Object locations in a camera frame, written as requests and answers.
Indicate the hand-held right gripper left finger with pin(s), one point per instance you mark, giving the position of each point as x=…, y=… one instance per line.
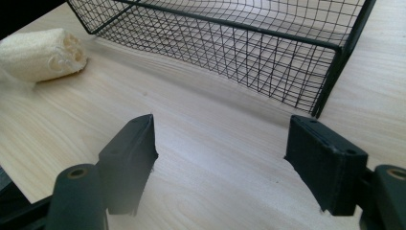
x=127, y=163

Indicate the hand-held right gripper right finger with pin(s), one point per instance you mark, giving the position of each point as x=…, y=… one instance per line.
x=328, y=166

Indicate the natural loofah sponge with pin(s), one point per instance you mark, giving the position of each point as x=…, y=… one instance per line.
x=38, y=56

